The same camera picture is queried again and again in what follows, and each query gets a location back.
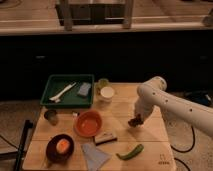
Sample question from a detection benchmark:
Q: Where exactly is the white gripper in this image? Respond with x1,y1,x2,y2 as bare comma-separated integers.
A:
134,106,152,122

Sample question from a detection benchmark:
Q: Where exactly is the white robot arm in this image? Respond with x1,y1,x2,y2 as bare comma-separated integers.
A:
134,76,213,138

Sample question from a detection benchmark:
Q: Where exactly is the green pepper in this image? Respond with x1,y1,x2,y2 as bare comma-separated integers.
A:
116,144,144,160

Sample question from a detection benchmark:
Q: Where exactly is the white cup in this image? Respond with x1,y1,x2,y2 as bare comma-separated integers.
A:
100,86,115,102

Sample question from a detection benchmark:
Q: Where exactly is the black and white eraser block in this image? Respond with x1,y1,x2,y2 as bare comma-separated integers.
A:
93,131,117,146

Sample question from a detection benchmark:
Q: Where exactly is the green cup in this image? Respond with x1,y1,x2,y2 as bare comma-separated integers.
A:
97,78,109,90

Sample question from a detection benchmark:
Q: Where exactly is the orange bowl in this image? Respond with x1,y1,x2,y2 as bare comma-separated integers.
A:
74,110,102,138

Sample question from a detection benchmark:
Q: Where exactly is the blue sponge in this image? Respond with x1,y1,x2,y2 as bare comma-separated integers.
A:
78,82,91,97

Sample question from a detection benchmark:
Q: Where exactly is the blue-grey cloth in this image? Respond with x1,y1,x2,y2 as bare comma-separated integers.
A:
81,143,111,171

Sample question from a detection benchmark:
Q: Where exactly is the white plastic utensil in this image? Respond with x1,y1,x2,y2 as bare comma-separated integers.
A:
49,82,76,103

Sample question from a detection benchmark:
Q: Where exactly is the orange fruit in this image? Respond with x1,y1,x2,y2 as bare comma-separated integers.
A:
56,139,70,154

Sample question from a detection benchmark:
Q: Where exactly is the green plastic tray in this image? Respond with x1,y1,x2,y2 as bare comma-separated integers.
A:
40,74,94,109

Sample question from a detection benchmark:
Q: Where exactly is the small metal cup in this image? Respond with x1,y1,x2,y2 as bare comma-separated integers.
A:
44,110,58,126

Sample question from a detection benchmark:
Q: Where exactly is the dark brown bowl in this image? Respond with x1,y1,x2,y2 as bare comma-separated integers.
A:
46,134,74,163

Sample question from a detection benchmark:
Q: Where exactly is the black metal stand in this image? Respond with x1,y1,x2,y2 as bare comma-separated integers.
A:
0,120,33,171

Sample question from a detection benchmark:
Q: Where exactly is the black cable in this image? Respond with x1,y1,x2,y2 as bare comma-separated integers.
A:
170,124,197,171

